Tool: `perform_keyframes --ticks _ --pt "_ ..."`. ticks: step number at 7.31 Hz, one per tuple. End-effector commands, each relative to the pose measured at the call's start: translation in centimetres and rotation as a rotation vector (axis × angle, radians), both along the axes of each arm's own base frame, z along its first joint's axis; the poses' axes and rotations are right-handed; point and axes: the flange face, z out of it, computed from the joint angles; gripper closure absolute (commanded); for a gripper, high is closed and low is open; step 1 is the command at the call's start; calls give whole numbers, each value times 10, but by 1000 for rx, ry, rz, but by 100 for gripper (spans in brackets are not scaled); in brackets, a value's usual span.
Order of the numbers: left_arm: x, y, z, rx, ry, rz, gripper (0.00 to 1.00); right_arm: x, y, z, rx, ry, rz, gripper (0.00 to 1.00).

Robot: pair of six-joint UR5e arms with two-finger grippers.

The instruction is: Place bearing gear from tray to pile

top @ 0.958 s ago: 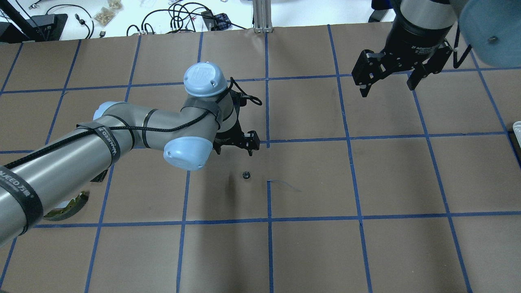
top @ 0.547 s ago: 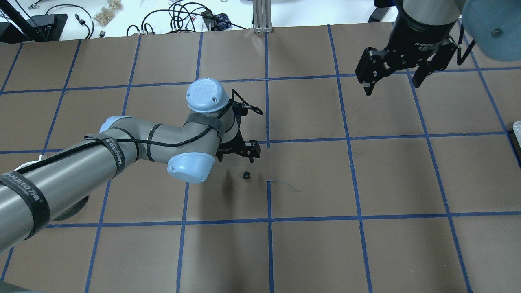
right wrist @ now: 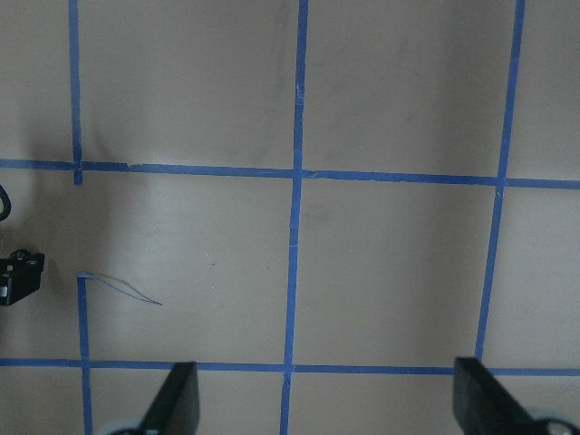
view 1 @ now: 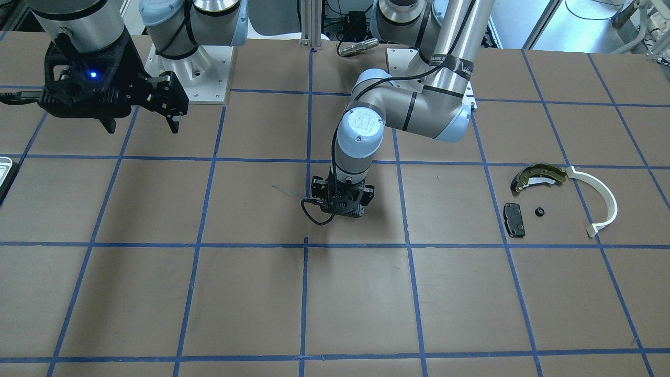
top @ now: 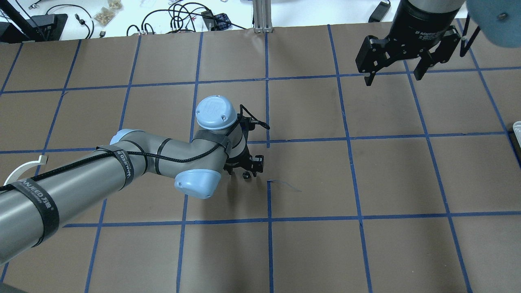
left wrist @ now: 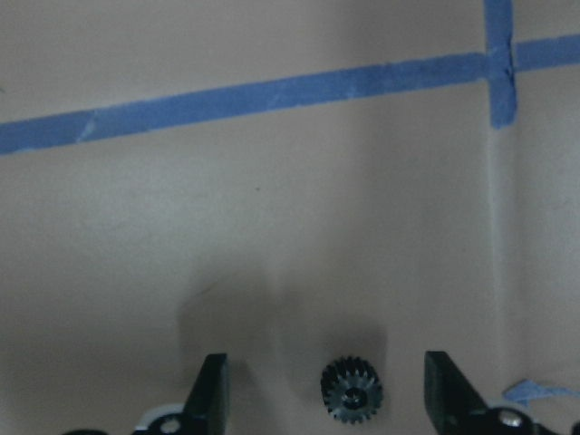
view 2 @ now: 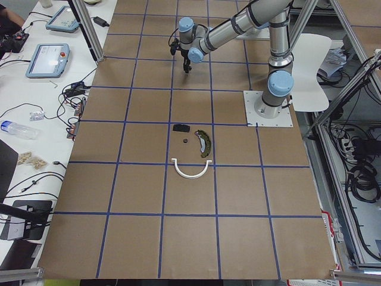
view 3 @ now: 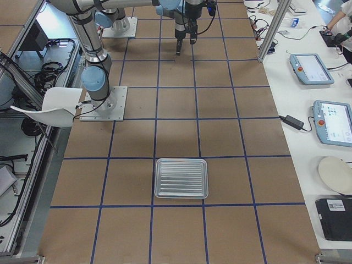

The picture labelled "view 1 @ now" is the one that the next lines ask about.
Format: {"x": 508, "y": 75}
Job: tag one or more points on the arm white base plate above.
{"x": 408, "y": 62}
{"x": 205, "y": 75}

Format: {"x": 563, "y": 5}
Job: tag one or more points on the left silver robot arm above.
{"x": 447, "y": 42}

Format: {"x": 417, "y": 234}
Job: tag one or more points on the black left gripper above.
{"x": 368, "y": 195}

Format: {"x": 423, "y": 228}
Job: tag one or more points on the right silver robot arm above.
{"x": 175, "y": 28}

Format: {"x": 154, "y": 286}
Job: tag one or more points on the olive brake shoe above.
{"x": 535, "y": 174}

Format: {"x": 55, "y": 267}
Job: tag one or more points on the dark grey brake pad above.
{"x": 513, "y": 220}

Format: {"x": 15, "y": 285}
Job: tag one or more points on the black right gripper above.
{"x": 137, "y": 67}

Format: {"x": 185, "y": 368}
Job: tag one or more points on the silver ribbed metal tray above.
{"x": 7, "y": 172}

